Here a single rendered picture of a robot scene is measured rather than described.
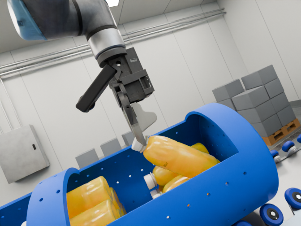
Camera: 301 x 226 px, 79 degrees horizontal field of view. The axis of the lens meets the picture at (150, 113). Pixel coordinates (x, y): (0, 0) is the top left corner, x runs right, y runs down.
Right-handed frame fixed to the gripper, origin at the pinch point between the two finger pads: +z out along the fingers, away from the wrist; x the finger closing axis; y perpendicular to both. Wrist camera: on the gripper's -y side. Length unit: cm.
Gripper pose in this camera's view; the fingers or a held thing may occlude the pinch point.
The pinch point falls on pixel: (138, 140)
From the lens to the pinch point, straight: 41.7
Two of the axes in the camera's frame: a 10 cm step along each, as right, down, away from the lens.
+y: 9.0, -3.9, 1.9
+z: 4.0, 9.2, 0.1
